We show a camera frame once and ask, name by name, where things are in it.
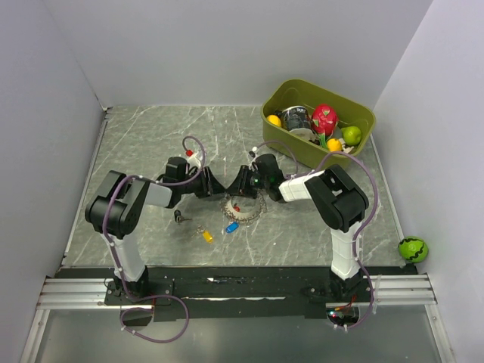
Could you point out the metal disc keyring with rings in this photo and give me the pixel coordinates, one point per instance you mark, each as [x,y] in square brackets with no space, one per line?
[251,209]

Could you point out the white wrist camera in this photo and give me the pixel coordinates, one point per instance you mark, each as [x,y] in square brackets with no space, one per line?
[253,154]
[193,159]

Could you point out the red dragon fruit toy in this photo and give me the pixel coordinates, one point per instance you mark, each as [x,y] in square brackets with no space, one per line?
[324,120]

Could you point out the green pear toy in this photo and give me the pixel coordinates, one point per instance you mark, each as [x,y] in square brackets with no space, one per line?
[352,135]

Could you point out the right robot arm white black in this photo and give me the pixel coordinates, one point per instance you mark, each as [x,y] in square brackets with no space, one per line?
[341,203]

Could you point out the yellow lemon toy left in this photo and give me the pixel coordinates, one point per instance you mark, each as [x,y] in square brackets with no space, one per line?
[274,120]

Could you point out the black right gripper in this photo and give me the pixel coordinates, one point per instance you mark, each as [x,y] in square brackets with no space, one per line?
[240,184]

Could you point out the yellow lemon toy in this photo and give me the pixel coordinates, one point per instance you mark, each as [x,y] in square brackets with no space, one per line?
[274,120]
[334,145]

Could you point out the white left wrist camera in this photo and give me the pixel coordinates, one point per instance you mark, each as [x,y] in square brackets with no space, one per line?
[193,159]

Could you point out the yellow lemon toy right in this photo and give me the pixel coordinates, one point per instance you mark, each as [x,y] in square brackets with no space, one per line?
[334,145]

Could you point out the black printed cup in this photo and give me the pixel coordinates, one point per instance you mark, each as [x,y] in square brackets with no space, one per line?
[296,121]

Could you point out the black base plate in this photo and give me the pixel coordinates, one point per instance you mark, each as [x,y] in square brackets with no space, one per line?
[173,293]

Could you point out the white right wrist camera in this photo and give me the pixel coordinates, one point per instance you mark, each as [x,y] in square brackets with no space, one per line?
[253,154]

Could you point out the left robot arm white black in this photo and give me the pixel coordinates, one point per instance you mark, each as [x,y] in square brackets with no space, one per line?
[116,207]

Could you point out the yellow tag key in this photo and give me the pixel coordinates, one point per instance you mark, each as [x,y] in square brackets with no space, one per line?
[202,232]

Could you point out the green watermelon ball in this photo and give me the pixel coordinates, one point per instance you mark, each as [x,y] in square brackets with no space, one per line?
[413,249]

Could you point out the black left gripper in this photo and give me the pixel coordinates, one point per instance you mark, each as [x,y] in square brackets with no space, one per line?
[209,185]

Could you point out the olive green plastic bin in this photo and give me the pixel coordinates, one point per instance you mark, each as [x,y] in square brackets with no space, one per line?
[298,92]

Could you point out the aluminium rail frame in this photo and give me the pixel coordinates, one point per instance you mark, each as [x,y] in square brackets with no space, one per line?
[90,293]

